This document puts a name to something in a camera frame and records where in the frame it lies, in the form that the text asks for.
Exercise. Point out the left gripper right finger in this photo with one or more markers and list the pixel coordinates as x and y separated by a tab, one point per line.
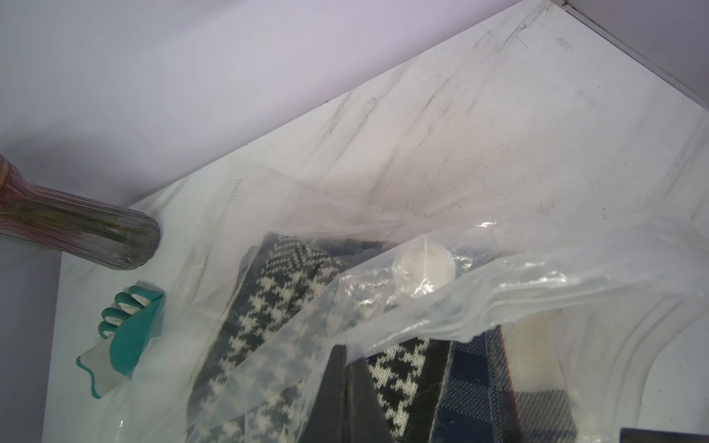
365	419

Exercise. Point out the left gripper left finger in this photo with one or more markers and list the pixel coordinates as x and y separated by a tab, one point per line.
327	416

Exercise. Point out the black white houndstooth scarf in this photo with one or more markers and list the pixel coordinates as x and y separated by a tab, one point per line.
293	297

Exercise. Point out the navy plaid scarf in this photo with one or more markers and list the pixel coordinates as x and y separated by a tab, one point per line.
476	403

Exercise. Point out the clear plastic vacuum bag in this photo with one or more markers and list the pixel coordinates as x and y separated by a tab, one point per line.
617	292

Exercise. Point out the white bag valve cap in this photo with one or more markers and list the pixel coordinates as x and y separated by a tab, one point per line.
422	267

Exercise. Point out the cream plaid scarf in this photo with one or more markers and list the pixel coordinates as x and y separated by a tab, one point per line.
538	405

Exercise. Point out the green white work glove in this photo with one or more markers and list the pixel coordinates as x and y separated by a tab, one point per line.
125	330

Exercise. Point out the purple ribbed glass vase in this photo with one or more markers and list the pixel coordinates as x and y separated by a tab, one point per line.
111	236

